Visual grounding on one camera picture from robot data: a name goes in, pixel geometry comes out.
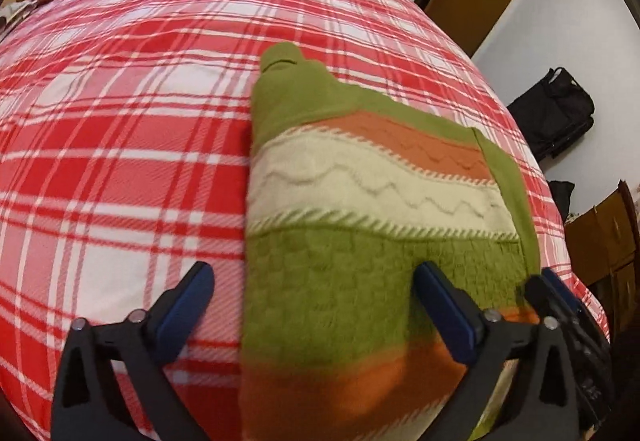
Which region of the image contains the black suitcase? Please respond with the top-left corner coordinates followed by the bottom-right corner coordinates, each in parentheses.
top-left (506, 67), bottom-right (596, 159)

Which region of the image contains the brown wooden cabinet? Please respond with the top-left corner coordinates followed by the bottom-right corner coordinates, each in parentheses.
top-left (564, 178), bottom-right (640, 342)

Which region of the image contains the green striped knitted sweater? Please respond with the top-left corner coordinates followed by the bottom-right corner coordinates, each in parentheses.
top-left (240, 41), bottom-right (543, 441)

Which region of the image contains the white patterned pillow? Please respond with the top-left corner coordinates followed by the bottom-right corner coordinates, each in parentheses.
top-left (0, 0), bottom-right (41, 39)

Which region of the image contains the red plaid blanket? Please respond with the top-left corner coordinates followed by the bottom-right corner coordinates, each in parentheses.
top-left (0, 0), bottom-right (611, 441)

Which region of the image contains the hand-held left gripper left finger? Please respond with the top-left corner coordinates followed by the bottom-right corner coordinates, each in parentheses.
top-left (50, 261), bottom-right (216, 441)

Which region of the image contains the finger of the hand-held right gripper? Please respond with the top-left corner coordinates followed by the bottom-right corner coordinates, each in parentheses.
top-left (541, 267), bottom-right (588, 322)
top-left (524, 275), bottom-right (563, 322)

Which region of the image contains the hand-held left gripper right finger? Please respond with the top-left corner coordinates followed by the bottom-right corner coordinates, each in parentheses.
top-left (414, 261), bottom-right (581, 441)

